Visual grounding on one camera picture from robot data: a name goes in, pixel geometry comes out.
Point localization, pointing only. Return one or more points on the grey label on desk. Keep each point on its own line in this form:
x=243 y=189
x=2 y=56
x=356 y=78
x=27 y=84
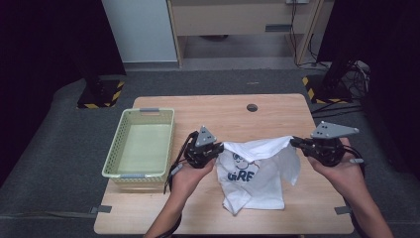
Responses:
x=278 y=28

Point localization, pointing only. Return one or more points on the grey tape piece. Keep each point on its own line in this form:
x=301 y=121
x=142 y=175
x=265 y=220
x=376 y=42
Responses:
x=102 y=209
x=341 y=210

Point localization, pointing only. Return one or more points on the person's left hand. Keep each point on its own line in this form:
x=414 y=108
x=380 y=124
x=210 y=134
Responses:
x=188 y=180

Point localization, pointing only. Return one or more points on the dark curtain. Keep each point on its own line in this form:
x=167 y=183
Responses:
x=393 y=49
x=39 y=49

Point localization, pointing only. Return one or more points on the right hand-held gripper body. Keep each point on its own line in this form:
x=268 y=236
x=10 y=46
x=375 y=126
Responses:
x=327 y=150

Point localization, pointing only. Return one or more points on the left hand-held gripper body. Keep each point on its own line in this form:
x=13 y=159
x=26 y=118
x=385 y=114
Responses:
x=198 y=152

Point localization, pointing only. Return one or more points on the white panel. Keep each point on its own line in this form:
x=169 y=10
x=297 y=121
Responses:
x=142 y=29

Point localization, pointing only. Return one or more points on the pale green plastic basket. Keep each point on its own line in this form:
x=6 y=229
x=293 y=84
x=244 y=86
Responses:
x=145 y=148

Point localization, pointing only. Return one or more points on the white printed t-shirt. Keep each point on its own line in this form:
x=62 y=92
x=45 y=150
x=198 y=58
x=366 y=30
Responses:
x=261 y=185

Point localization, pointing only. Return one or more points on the light wooden desk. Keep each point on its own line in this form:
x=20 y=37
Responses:
x=231 y=20

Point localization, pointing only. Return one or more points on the black stand with striped base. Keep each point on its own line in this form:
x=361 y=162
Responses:
x=99 y=95
x=330 y=89

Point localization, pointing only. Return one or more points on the person's right hand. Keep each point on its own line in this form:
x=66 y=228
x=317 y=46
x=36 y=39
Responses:
x=345 y=177

